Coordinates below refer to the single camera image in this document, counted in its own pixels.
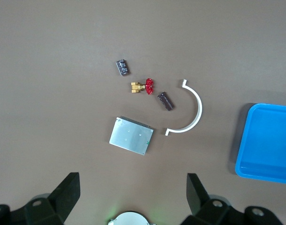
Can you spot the blue plastic tray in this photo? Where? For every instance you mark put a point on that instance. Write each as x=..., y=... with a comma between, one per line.
x=269, y=145

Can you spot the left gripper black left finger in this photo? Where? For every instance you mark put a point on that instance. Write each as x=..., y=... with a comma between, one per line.
x=51, y=211

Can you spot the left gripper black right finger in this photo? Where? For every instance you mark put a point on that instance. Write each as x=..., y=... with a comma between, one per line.
x=211, y=211

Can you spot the brown table cover mat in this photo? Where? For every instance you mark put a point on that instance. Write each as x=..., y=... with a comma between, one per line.
x=51, y=82

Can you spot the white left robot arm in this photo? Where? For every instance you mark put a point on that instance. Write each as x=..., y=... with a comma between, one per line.
x=131, y=219

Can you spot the silver metal box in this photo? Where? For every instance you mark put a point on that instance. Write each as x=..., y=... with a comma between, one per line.
x=131, y=137

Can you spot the white semicircular pipe clamp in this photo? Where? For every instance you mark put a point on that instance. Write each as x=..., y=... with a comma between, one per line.
x=199, y=107

